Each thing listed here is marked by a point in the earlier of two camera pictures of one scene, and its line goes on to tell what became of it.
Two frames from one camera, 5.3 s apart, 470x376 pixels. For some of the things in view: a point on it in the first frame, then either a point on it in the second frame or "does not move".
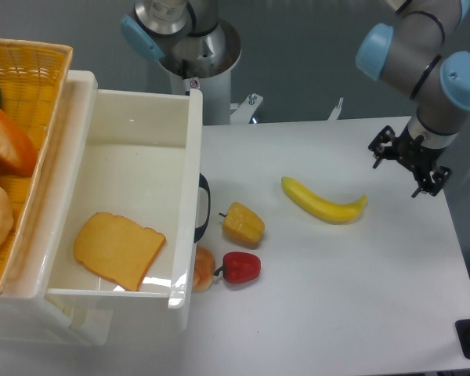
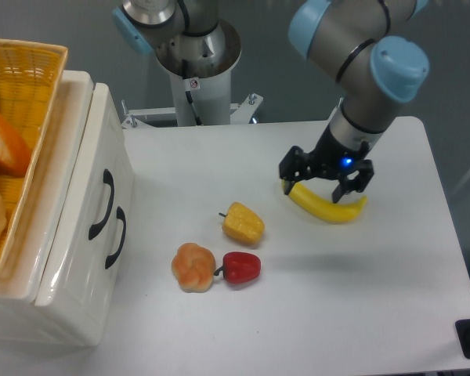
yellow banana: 341,214 does not move
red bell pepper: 240,267 does not move
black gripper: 415,151 to 334,157
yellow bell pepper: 240,222 does not move
